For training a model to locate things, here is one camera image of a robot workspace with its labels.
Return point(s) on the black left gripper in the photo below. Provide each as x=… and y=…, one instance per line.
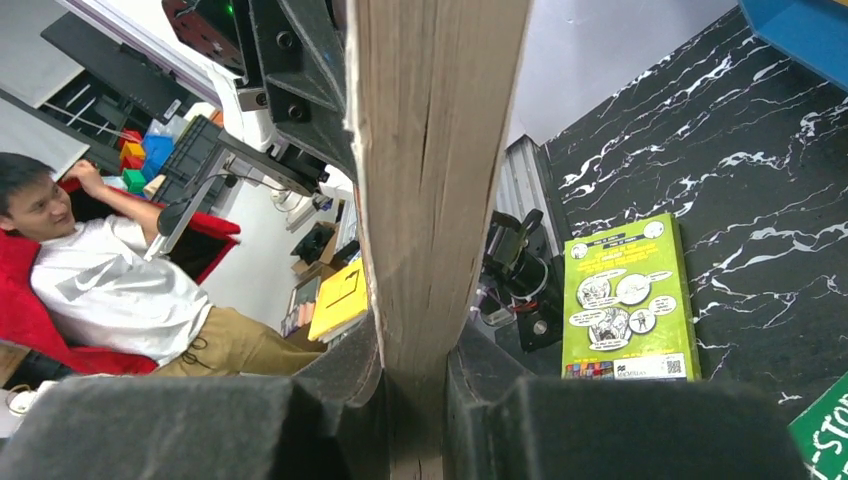
x=301, y=59

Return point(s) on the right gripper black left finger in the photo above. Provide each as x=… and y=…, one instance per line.
x=320, y=423

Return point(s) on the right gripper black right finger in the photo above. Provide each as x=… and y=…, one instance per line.
x=503, y=422

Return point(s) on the red hardcover book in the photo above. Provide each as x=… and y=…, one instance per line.
x=430, y=90

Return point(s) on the lime green treehouse book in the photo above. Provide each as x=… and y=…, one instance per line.
x=627, y=307

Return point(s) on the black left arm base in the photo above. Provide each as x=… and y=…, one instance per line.
x=521, y=281

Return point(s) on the yellow folder stack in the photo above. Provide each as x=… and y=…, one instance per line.
x=342, y=301

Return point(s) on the red chair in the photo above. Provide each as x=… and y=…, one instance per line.
x=96, y=304

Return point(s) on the person in white shirt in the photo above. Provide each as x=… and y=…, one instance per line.
x=229, y=344

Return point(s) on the dark green storey treehouse book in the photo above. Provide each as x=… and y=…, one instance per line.
x=820, y=433

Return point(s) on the blue pink yellow bookshelf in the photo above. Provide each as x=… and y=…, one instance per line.
x=811, y=32

